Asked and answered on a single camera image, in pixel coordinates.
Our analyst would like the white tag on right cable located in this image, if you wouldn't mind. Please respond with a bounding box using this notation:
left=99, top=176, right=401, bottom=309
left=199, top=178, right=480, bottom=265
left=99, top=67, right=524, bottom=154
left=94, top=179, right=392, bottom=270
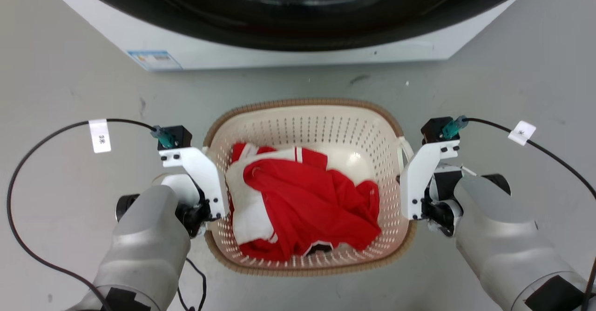
left=507, top=120, right=537, bottom=147

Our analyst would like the thin black looped cable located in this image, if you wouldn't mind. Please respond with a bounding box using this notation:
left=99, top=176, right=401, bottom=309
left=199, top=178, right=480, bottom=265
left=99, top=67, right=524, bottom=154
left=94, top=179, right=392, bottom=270
left=176, top=257, right=208, bottom=311

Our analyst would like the black left camera cable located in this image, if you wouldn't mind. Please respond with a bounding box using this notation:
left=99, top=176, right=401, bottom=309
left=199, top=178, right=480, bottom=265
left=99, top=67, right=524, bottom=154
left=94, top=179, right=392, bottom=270
left=7, top=118, right=161, bottom=311

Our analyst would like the black round washing machine door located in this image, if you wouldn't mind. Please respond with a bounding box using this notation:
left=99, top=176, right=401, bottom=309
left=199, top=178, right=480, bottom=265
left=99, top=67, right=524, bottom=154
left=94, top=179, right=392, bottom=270
left=54, top=0, right=545, bottom=53

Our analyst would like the white tag on left cable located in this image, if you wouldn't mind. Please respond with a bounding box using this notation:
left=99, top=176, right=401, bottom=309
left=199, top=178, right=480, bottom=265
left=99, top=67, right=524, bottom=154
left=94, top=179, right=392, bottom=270
left=88, top=119, right=112, bottom=154

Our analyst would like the white washing machine body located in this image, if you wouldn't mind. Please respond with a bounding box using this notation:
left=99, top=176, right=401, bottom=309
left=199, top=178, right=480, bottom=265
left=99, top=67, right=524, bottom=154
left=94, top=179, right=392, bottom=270
left=35, top=0, right=529, bottom=72

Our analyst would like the white garment with red trim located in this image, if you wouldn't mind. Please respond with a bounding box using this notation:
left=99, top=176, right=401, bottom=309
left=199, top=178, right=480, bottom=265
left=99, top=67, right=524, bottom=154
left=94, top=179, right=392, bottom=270
left=225, top=145, right=304, bottom=246

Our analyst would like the teal right cable plug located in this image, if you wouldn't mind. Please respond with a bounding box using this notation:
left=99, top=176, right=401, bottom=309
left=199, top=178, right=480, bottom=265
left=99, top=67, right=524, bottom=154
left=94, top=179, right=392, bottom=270
left=441, top=115, right=469, bottom=140

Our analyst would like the beige perforated plastic laundry basket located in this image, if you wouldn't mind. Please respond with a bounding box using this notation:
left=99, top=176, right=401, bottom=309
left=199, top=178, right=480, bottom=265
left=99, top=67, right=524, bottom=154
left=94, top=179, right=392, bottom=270
left=203, top=98, right=418, bottom=277

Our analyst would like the teal left cable plug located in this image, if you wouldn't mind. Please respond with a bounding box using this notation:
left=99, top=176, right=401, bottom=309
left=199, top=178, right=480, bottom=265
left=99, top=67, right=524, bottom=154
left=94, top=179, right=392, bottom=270
left=150, top=125, right=177, bottom=149

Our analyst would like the teal cable plug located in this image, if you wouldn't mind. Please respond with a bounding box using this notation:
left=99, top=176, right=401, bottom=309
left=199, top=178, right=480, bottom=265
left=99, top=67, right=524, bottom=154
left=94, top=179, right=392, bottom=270
left=441, top=115, right=469, bottom=140
left=150, top=125, right=177, bottom=149

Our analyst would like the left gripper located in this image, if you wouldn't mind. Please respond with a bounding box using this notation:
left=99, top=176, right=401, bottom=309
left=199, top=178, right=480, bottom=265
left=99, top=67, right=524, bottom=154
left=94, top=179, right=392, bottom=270
left=161, top=173, right=211, bottom=238

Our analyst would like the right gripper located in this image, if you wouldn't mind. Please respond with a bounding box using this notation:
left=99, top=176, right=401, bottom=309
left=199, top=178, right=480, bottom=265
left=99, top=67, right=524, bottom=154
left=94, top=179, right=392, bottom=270
left=421, top=164, right=465, bottom=237

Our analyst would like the blue white energy label sticker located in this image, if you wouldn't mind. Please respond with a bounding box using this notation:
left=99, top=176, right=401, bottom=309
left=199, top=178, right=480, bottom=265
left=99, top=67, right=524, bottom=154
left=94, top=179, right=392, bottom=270
left=127, top=50, right=183, bottom=71

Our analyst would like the white tag on cable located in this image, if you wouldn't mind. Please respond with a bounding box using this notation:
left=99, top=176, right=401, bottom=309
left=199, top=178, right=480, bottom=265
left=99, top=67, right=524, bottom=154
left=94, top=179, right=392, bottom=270
left=507, top=120, right=537, bottom=147
left=88, top=119, right=112, bottom=154

